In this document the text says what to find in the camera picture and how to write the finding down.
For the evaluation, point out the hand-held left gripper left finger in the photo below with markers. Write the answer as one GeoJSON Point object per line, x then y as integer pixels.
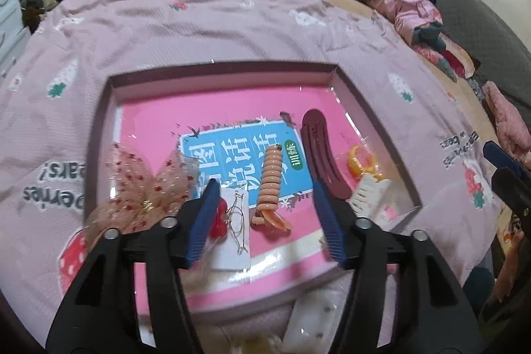
{"type": "Point", "coordinates": [203, 221]}

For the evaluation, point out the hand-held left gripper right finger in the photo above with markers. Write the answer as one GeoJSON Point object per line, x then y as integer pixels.
{"type": "Point", "coordinates": [330, 225]}

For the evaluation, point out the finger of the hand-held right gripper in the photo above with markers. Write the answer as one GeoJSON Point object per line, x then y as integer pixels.
{"type": "Point", "coordinates": [495, 154]}
{"type": "Point", "coordinates": [512, 190]}

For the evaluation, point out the white earring card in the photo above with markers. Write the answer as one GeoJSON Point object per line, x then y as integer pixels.
{"type": "Point", "coordinates": [236, 242]}

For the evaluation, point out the white claw hair clip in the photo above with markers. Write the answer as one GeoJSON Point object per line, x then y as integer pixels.
{"type": "Point", "coordinates": [371, 194]}

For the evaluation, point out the orange hair clip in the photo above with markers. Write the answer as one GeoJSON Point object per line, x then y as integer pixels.
{"type": "Point", "coordinates": [273, 225]}

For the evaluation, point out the beige dotted bow hair clip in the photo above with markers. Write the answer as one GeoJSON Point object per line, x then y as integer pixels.
{"type": "Point", "coordinates": [137, 192]}

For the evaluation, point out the brown banana hair clip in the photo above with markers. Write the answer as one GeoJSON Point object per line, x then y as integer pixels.
{"type": "Point", "coordinates": [321, 146]}

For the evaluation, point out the pink tray box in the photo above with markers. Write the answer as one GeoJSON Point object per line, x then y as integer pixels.
{"type": "Point", "coordinates": [99, 155]}

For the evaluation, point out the person's right hand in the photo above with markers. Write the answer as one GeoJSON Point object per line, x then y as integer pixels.
{"type": "Point", "coordinates": [513, 262]}

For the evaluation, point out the pink plush toy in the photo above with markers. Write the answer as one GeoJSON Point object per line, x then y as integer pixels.
{"type": "Point", "coordinates": [508, 117]}

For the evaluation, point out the clear plastic packet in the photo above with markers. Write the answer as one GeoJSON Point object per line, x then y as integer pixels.
{"type": "Point", "coordinates": [311, 316]}

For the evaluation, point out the grey padded headboard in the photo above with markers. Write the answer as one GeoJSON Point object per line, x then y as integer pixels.
{"type": "Point", "coordinates": [477, 18]}

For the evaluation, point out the purple printed blanket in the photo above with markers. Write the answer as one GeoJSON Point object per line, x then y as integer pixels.
{"type": "Point", "coordinates": [186, 30]}

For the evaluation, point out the dark clothes pile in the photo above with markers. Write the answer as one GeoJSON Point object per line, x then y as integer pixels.
{"type": "Point", "coordinates": [35, 9]}

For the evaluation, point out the white drawer cabinet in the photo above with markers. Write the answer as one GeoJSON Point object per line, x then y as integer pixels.
{"type": "Point", "coordinates": [8, 18]}

